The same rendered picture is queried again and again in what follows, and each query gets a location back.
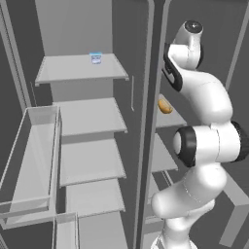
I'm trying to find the grey fridge shelf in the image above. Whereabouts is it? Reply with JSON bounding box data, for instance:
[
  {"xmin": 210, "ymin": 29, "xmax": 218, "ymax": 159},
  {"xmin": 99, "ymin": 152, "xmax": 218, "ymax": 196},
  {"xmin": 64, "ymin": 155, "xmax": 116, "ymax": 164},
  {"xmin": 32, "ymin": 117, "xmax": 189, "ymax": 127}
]
[
  {"xmin": 53, "ymin": 96, "xmax": 128, "ymax": 137},
  {"xmin": 58, "ymin": 138, "xmax": 127, "ymax": 189},
  {"xmin": 34, "ymin": 53, "xmax": 130, "ymax": 88},
  {"xmin": 65, "ymin": 178, "xmax": 126, "ymax": 219}
]

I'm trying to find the grey freezer shelf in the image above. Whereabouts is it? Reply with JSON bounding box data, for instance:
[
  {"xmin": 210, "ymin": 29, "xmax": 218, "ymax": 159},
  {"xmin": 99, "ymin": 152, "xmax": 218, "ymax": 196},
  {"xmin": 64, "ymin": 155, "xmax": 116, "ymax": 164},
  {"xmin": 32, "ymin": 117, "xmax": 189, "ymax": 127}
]
[
  {"xmin": 155, "ymin": 93, "xmax": 189, "ymax": 129},
  {"xmin": 150, "ymin": 132, "xmax": 180, "ymax": 174},
  {"xmin": 146, "ymin": 173, "xmax": 175, "ymax": 206}
]

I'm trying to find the orange brown frozen steak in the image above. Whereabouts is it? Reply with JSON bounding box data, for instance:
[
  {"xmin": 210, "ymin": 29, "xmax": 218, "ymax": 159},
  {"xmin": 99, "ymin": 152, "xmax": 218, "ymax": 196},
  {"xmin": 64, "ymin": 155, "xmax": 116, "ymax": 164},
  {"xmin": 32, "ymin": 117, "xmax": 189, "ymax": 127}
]
[{"xmin": 158, "ymin": 98, "xmax": 174, "ymax": 115}]

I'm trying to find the grey fridge freezer cabinet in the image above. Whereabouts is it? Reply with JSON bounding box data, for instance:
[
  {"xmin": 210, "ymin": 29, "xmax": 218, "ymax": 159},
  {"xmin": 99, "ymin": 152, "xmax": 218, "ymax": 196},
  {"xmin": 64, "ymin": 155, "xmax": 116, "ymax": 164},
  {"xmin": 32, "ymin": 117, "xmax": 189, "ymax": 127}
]
[{"xmin": 30, "ymin": 0, "xmax": 231, "ymax": 249}]

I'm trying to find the grey fridge door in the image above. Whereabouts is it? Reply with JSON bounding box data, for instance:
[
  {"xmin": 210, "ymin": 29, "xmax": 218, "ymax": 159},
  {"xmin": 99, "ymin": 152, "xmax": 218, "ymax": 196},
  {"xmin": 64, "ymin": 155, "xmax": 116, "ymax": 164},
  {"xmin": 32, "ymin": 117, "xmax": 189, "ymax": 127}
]
[{"xmin": 0, "ymin": 0, "xmax": 81, "ymax": 249}]

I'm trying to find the grey freezer door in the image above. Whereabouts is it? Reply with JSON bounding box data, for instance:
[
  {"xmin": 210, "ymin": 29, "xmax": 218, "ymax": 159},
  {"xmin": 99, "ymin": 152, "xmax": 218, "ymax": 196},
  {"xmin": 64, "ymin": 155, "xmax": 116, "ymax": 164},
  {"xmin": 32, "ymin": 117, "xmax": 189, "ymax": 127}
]
[{"xmin": 219, "ymin": 0, "xmax": 249, "ymax": 249}]

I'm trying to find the grey freezer door bin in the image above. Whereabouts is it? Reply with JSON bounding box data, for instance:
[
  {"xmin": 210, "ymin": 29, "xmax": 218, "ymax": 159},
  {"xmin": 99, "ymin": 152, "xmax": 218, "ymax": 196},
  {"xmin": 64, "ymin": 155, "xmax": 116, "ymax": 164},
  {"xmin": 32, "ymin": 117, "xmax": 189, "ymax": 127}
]
[{"xmin": 218, "ymin": 174, "xmax": 249, "ymax": 249}]

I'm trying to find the blue white jar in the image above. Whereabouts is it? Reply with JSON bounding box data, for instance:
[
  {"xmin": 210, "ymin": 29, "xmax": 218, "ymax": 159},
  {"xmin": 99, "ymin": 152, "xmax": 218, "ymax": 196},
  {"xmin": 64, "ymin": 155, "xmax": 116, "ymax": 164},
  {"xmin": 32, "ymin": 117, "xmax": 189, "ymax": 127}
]
[{"xmin": 89, "ymin": 53, "xmax": 103, "ymax": 65}]

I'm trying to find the large clear door bin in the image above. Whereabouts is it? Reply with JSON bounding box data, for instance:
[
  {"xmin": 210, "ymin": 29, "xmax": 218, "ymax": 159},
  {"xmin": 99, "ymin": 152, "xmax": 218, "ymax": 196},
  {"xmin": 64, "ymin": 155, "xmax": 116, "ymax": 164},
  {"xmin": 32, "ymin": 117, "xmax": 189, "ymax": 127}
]
[{"xmin": 0, "ymin": 104, "xmax": 63, "ymax": 231}]

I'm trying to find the small clear door bin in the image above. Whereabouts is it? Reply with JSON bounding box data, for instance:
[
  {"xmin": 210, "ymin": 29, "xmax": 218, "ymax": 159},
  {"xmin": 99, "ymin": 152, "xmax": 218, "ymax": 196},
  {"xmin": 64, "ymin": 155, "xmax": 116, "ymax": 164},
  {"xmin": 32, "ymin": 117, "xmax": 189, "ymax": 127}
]
[{"xmin": 52, "ymin": 211, "xmax": 81, "ymax": 249}]

